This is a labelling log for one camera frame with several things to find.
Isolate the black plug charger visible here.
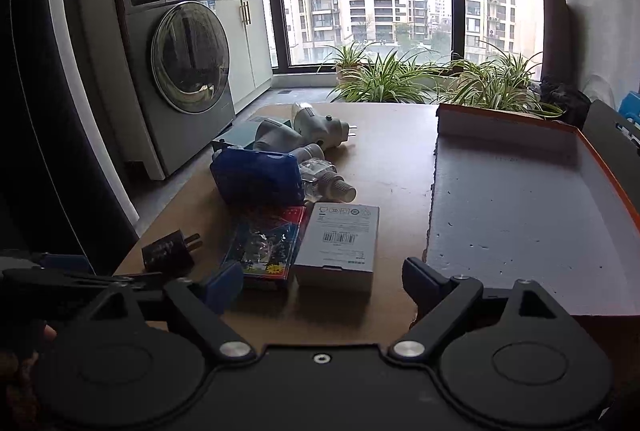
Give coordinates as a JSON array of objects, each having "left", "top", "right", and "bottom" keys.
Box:
[{"left": 141, "top": 229, "right": 202, "bottom": 277}]

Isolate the red blue card packet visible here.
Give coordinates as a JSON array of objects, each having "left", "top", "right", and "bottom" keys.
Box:
[{"left": 222, "top": 206, "right": 306, "bottom": 281}]

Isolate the white small carton box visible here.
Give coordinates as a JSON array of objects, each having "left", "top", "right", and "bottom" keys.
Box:
[{"left": 293, "top": 203, "right": 380, "bottom": 295}]

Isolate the blue plastic case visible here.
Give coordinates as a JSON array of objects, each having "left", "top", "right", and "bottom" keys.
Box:
[{"left": 209, "top": 147, "right": 305, "bottom": 212}]

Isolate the teal cardboard box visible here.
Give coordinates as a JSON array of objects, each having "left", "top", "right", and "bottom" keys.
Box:
[{"left": 212, "top": 116, "right": 291, "bottom": 151}]

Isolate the clear liquid refill bottle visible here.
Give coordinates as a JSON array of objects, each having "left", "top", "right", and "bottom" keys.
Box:
[{"left": 298, "top": 158, "right": 340, "bottom": 203}]

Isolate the grey cone plug device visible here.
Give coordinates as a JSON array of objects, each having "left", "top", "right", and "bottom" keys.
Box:
[{"left": 253, "top": 118, "right": 304, "bottom": 153}]

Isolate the white mosquito plug device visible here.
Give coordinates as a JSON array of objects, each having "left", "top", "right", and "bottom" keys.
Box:
[{"left": 292, "top": 103, "right": 357, "bottom": 150}]

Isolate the white cylinder bottle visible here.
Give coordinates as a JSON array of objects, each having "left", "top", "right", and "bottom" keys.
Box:
[{"left": 318, "top": 171, "right": 357, "bottom": 203}]

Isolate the person left hand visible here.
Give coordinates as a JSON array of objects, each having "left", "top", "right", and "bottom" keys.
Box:
[{"left": 1, "top": 324, "right": 58, "bottom": 418}]

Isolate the orange edged cardboard tray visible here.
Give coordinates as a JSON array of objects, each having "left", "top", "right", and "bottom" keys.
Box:
[{"left": 425, "top": 105, "right": 639, "bottom": 316}]

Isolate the spider plant left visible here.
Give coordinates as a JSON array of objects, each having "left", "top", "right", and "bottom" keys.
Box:
[{"left": 332, "top": 51, "right": 442, "bottom": 104}]

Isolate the spider plant right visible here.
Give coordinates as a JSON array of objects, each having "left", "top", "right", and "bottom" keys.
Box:
[{"left": 436, "top": 50, "right": 564, "bottom": 119}]

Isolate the black bag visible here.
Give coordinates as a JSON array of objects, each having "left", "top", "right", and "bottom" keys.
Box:
[{"left": 540, "top": 79, "right": 591, "bottom": 129}]

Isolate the small back spider plant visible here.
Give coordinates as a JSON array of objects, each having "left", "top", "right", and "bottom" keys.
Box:
[{"left": 318, "top": 41, "right": 371, "bottom": 82}]

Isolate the brown rolled mat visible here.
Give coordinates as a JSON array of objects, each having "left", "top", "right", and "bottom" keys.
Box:
[{"left": 541, "top": 0, "right": 574, "bottom": 84}]

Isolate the white fan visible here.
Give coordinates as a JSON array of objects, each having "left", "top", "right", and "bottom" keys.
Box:
[{"left": 582, "top": 74, "right": 617, "bottom": 110}]

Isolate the blue plastic stool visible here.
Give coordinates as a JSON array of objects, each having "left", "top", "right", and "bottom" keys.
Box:
[{"left": 618, "top": 92, "right": 640, "bottom": 126}]

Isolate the grey washing machine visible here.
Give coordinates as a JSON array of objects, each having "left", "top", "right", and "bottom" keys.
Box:
[{"left": 117, "top": 0, "right": 234, "bottom": 181}]

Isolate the white cabinet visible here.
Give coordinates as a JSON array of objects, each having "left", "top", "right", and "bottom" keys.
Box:
[{"left": 215, "top": 0, "right": 272, "bottom": 114}]

